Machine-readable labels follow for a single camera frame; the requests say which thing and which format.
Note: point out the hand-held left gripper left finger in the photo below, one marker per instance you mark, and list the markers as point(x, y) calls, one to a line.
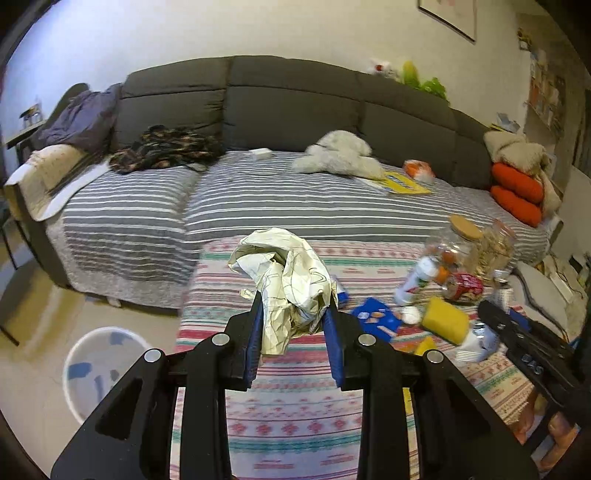
point(254, 344)

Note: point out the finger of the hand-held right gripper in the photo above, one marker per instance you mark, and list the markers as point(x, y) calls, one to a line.
point(518, 317)
point(498, 325)

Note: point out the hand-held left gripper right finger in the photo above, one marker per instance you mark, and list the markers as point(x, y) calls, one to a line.
point(333, 353)

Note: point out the cream paper wrapper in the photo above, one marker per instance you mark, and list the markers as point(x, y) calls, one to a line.
point(286, 272)

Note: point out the white round waste bin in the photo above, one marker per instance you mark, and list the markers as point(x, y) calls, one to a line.
point(76, 346)

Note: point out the person's right hand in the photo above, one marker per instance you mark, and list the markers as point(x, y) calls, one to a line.
point(563, 438)

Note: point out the silver can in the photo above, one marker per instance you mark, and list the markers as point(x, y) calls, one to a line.
point(502, 290)

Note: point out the white paper cup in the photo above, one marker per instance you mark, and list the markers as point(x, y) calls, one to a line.
point(473, 346)

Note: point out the grey floor cushion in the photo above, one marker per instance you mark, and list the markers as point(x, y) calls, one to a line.
point(545, 295)

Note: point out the red drink can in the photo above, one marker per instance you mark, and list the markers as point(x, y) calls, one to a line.
point(464, 286)

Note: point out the yellow sponge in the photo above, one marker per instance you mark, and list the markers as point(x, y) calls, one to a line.
point(445, 321)

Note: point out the blue snack packet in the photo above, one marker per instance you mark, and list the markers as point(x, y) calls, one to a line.
point(376, 318)

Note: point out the small white blue carton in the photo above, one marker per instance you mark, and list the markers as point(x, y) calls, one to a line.
point(340, 290)

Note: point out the patterned red green tablecloth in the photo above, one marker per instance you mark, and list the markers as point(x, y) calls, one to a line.
point(300, 415)

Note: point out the clear jar of crackers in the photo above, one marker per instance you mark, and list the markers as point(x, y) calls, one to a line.
point(498, 247)

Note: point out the small yellow packet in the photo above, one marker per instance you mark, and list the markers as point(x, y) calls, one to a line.
point(425, 346)

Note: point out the white crumpled tissue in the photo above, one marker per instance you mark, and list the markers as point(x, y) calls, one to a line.
point(410, 315)

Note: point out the white plastic bottle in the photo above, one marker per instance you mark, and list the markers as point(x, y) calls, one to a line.
point(415, 281)

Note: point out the glass jar with cork lid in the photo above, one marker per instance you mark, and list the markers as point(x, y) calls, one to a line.
point(461, 230)

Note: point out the orange cushion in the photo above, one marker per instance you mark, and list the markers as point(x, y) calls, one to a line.
point(515, 207)
point(517, 182)

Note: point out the grey white striped sofa cover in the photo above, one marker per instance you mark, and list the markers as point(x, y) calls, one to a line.
point(277, 203)

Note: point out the cream fleece blanket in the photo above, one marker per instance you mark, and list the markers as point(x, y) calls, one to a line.
point(517, 147)

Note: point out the yellow book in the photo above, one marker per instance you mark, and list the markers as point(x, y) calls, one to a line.
point(401, 184)

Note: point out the orange snack bag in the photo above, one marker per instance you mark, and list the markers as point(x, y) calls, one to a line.
point(418, 170)

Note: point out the white power adapter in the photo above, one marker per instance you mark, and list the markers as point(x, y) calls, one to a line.
point(260, 153)

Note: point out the light blue tissue box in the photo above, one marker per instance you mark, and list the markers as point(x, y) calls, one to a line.
point(505, 123)

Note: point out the white plush dog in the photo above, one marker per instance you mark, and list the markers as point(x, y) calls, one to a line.
point(337, 154)

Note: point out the dark plaid shirt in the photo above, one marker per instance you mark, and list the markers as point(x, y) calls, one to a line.
point(166, 147)

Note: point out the green plush toy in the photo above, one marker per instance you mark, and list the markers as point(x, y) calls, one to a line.
point(434, 87)

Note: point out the grey fabric sofa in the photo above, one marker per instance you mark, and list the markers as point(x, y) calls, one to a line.
point(286, 97)

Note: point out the cream quilted pad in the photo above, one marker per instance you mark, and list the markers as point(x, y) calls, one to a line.
point(41, 203)

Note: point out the yellow corn plush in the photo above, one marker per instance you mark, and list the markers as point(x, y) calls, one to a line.
point(410, 73)

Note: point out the cream floral pillow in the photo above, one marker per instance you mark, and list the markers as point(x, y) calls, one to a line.
point(55, 164)

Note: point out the purple blanket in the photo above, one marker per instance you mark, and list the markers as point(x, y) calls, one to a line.
point(83, 120)

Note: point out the wooden side table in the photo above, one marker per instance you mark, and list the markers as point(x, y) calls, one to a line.
point(23, 136)

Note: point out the small bottles set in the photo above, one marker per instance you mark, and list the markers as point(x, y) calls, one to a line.
point(32, 115)

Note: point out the wall shelf with books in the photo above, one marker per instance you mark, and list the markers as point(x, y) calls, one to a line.
point(547, 97)

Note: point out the black framed wall picture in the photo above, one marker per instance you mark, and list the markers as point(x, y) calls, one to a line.
point(450, 16)

